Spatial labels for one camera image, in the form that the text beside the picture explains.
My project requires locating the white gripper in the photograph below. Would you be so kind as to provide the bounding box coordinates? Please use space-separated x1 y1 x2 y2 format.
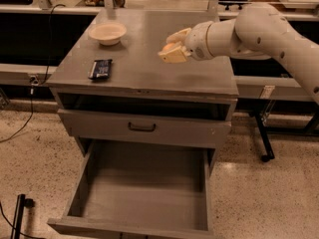
158 21 213 64

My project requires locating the orange fruit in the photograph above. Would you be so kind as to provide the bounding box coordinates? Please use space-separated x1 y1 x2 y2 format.
162 43 174 51

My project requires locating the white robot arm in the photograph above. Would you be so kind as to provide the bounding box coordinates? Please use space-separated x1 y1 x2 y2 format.
159 3 319 103

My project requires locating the grey top drawer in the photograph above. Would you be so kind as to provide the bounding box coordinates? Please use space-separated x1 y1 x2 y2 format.
58 109 231 148

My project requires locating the grey drawer cabinet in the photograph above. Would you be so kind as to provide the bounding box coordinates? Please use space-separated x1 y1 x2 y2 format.
46 9 240 171

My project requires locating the open grey middle drawer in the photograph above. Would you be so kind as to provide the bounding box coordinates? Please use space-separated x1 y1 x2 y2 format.
48 140 214 239

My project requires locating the white bowl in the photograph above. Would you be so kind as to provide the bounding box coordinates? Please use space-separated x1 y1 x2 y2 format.
89 22 127 46

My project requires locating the dark blue snack packet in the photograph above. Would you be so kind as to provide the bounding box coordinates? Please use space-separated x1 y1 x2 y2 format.
88 59 113 80

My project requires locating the black stand leg right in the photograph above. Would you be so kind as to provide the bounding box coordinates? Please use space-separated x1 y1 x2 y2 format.
253 112 275 162

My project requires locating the black stand bottom left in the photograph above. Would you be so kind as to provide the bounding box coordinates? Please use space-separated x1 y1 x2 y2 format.
0 194 45 239

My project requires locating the black drawer handle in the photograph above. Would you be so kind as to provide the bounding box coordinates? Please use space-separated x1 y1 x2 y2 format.
128 122 157 132

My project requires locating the grey bench rail right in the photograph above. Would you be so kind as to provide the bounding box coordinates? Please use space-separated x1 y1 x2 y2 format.
235 76 313 102

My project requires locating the grey bench rail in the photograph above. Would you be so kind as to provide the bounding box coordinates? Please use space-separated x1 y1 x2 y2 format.
0 64 56 86
235 76 313 102

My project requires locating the black cable on floor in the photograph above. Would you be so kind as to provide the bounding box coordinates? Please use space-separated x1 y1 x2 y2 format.
0 3 68 144

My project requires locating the grey bench rail left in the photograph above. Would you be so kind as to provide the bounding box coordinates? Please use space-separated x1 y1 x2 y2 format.
0 64 56 86

